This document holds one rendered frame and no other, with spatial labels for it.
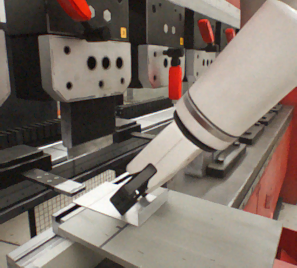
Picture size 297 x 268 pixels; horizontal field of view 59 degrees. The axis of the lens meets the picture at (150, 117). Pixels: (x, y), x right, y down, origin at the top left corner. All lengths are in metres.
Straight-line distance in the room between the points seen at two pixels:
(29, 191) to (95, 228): 0.32
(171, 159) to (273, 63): 0.15
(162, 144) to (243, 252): 0.16
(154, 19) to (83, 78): 0.20
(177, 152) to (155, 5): 0.29
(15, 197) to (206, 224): 0.43
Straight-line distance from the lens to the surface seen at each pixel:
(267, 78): 0.28
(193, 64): 0.65
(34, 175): 0.58
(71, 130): 0.39
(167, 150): 0.32
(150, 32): 0.49
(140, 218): 0.39
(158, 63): 0.50
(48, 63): 0.33
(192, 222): 0.41
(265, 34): 0.28
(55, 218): 0.44
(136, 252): 0.36
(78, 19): 0.32
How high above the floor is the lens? 1.22
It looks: 12 degrees down
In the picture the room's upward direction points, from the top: straight up
